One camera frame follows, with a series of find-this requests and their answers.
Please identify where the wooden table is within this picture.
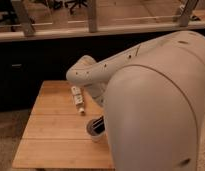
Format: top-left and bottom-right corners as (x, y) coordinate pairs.
(13, 81), (113, 170)

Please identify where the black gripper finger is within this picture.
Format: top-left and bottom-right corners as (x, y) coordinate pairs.
(92, 117), (105, 134)

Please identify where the white ceramic cup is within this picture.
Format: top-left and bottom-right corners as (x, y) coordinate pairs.
(86, 118), (105, 142)

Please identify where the black office chair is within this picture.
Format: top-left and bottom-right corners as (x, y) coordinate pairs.
(0, 0), (16, 24)

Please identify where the dark cabinet counter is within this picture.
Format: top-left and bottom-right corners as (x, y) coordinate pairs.
(0, 31), (205, 113)

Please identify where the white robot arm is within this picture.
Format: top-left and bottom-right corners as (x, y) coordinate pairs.
(66, 31), (205, 171)

